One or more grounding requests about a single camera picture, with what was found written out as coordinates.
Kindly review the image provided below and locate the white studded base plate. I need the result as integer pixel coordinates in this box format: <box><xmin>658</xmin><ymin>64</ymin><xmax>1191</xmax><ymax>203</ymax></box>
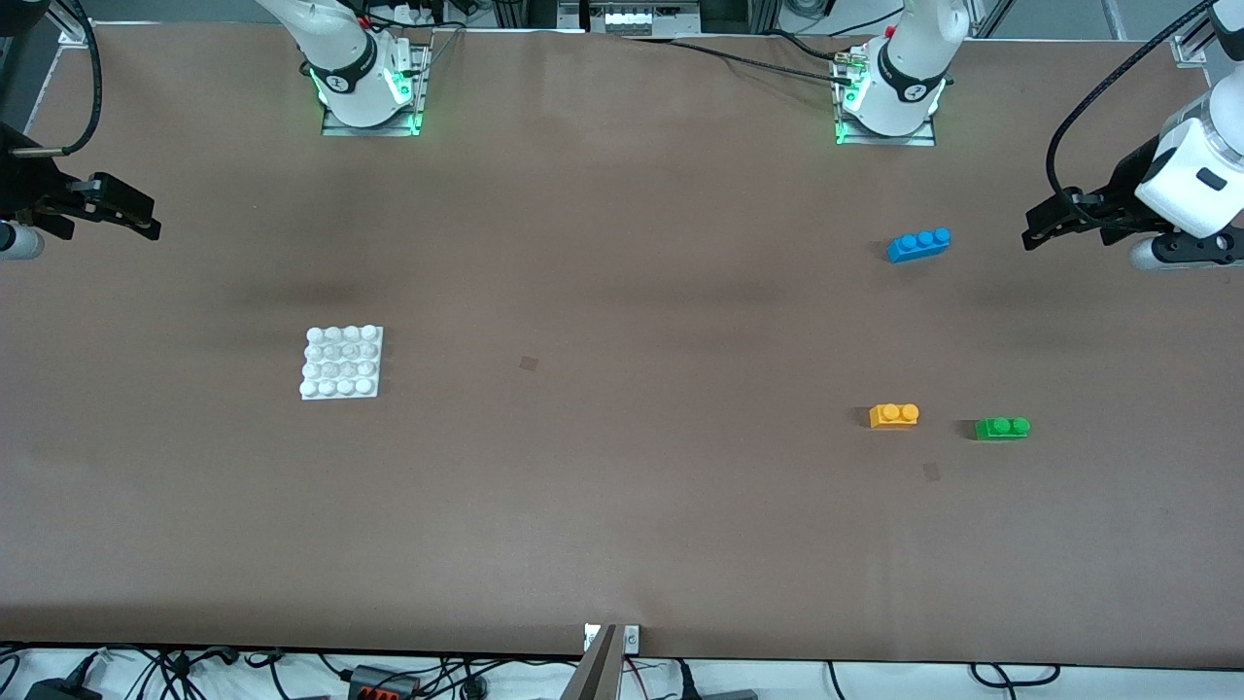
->
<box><xmin>299</xmin><ymin>326</ymin><xmax>385</xmax><ymax>402</ymax></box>

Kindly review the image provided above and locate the blue three-stud block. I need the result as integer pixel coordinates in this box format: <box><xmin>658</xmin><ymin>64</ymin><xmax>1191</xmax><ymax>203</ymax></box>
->
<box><xmin>886</xmin><ymin>227</ymin><xmax>952</xmax><ymax>264</ymax></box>

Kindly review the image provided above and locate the white power strip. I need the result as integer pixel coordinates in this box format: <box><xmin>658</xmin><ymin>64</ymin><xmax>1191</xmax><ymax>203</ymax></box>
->
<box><xmin>583</xmin><ymin>0</ymin><xmax>703</xmax><ymax>36</ymax></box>

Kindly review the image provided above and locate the black power adapter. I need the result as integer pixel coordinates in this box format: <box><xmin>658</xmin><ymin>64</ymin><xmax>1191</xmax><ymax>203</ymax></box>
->
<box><xmin>24</xmin><ymin>678</ymin><xmax>104</xmax><ymax>700</ymax></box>

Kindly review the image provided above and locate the black orange connector strip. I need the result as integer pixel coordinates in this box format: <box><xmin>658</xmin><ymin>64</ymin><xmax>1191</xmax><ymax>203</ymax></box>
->
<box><xmin>347</xmin><ymin>664</ymin><xmax>422</xmax><ymax>700</ymax></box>

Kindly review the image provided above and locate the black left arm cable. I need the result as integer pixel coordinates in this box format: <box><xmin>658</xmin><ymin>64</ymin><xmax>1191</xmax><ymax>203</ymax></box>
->
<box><xmin>1046</xmin><ymin>0</ymin><xmax>1222</xmax><ymax>232</ymax></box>

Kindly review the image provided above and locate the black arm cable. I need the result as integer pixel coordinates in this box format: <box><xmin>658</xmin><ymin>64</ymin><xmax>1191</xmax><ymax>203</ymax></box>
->
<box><xmin>10</xmin><ymin>0</ymin><xmax>105</xmax><ymax>158</ymax></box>
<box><xmin>1046</xmin><ymin>0</ymin><xmax>1222</xmax><ymax>232</ymax></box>

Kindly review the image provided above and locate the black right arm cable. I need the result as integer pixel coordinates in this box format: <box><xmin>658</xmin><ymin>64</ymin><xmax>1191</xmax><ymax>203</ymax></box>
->
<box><xmin>10</xmin><ymin>0</ymin><xmax>105</xmax><ymax>158</ymax></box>

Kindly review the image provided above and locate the thin black table cable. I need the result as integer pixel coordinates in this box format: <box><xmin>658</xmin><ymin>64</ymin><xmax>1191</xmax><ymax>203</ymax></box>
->
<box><xmin>766</xmin><ymin>31</ymin><xmax>858</xmax><ymax>65</ymax></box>

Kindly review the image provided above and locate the thick black table cable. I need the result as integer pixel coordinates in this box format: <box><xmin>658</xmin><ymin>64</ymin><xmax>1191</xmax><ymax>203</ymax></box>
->
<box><xmin>622</xmin><ymin>36</ymin><xmax>861</xmax><ymax>85</ymax></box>

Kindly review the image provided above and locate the grey camera post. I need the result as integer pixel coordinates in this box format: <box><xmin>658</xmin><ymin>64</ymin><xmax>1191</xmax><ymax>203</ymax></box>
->
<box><xmin>562</xmin><ymin>624</ymin><xmax>624</xmax><ymax>700</ymax></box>

